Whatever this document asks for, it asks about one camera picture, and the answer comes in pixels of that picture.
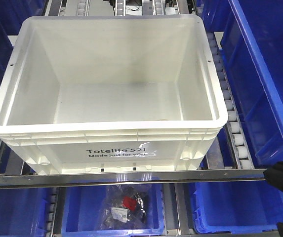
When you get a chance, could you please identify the white plastic Totelife crate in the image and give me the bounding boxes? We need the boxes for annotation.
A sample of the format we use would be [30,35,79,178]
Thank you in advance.
[0,14,228,175]

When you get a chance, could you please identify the blue bin lower right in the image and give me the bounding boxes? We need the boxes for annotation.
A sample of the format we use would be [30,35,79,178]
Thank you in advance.
[188,181,283,234]

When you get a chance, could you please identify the lower right roller track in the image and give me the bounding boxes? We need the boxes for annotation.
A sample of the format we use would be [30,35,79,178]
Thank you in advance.
[163,184,179,236]

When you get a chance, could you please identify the blue plastic bin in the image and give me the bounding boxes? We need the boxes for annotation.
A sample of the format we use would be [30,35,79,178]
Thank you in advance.
[221,0,283,165]

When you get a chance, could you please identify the clear bag of parts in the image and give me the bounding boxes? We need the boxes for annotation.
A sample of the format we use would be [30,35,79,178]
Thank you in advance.
[98,184,151,230]

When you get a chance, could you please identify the blue bin lower middle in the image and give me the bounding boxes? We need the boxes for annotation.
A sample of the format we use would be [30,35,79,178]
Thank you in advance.
[61,184,164,237]

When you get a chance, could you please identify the lower left roller track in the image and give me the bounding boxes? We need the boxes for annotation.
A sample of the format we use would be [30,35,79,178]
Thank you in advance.
[45,187,59,237]

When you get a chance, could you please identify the blue bin lower left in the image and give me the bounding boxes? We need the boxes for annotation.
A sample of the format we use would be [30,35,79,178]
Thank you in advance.
[0,188,51,237]

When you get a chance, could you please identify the upper middle roller tracks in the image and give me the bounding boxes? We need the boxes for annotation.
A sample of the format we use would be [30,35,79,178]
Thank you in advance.
[43,0,201,16]

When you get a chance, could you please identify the metal shelf frame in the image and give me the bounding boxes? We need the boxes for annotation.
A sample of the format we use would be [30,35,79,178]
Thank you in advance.
[0,169,266,189]

